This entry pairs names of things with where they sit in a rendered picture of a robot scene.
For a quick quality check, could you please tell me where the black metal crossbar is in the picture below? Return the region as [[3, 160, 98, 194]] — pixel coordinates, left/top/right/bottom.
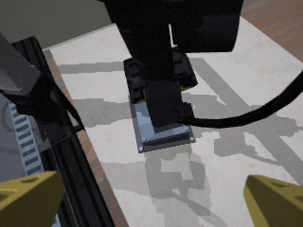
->
[[11, 36, 116, 227]]

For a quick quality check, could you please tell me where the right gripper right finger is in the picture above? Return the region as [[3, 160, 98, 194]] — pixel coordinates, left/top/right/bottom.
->
[[243, 175, 303, 227]]

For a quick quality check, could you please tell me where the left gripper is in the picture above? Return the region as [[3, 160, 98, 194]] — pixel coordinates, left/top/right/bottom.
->
[[123, 43, 198, 104]]

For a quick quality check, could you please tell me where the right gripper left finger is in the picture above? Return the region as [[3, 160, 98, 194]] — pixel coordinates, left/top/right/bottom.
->
[[0, 171, 65, 227]]

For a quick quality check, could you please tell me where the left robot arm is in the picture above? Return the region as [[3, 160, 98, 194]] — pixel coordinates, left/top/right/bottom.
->
[[0, 0, 243, 148]]

